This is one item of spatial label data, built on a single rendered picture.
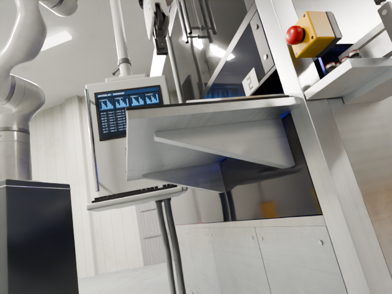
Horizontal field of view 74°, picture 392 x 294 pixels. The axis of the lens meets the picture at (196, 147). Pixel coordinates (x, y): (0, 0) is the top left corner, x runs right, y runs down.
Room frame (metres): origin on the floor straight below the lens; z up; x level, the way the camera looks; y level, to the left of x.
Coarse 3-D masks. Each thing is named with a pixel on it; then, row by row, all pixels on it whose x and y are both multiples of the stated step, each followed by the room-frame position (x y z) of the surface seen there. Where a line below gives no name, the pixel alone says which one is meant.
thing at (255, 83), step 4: (252, 72) 0.73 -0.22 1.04; (248, 76) 0.75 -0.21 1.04; (252, 76) 0.73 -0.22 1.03; (256, 76) 0.71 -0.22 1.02; (244, 80) 0.78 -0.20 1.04; (248, 80) 0.76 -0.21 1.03; (252, 80) 0.74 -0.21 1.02; (256, 80) 0.72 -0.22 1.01; (244, 84) 0.78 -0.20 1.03; (252, 84) 0.74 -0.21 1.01; (256, 84) 0.72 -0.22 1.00; (244, 88) 0.79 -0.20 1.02; (248, 88) 0.77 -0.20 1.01; (252, 88) 0.75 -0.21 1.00; (248, 92) 0.77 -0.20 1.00
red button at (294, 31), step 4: (292, 28) 0.49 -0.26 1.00; (296, 28) 0.49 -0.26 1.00; (300, 28) 0.49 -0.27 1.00; (288, 32) 0.50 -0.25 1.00; (292, 32) 0.49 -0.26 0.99; (296, 32) 0.49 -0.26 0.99; (300, 32) 0.49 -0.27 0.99; (288, 36) 0.51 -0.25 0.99; (292, 36) 0.50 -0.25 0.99; (296, 36) 0.49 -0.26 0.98; (300, 36) 0.50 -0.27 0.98; (288, 40) 0.51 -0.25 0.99; (292, 40) 0.50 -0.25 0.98; (296, 40) 0.50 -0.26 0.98; (300, 40) 0.50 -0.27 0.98; (292, 44) 0.51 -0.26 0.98; (296, 44) 0.52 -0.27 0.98
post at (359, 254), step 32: (256, 0) 0.62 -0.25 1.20; (288, 0) 0.59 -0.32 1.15; (288, 64) 0.58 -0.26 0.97; (320, 128) 0.57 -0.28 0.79; (320, 160) 0.58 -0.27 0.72; (320, 192) 0.61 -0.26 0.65; (352, 192) 0.58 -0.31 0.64; (352, 224) 0.57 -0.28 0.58; (352, 256) 0.58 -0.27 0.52; (352, 288) 0.61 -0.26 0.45; (384, 288) 0.58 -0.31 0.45
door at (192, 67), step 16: (176, 16) 1.30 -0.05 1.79; (192, 16) 1.08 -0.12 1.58; (176, 32) 1.35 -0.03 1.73; (192, 32) 1.12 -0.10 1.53; (176, 48) 1.42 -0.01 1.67; (192, 48) 1.17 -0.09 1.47; (176, 64) 1.48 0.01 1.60; (192, 64) 1.21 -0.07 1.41; (192, 80) 1.26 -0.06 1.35; (208, 80) 1.07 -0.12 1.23; (192, 96) 1.32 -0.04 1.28
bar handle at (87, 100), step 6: (84, 90) 1.34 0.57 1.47; (90, 108) 1.35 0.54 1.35; (90, 114) 1.35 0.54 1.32; (90, 120) 1.34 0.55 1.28; (90, 126) 1.34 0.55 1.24; (90, 132) 1.34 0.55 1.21; (90, 138) 1.34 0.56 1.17; (90, 144) 1.34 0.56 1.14; (90, 150) 1.34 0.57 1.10; (96, 162) 1.35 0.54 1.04; (96, 168) 1.35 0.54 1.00; (96, 174) 1.34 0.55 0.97; (96, 180) 1.34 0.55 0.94; (96, 186) 1.34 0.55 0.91
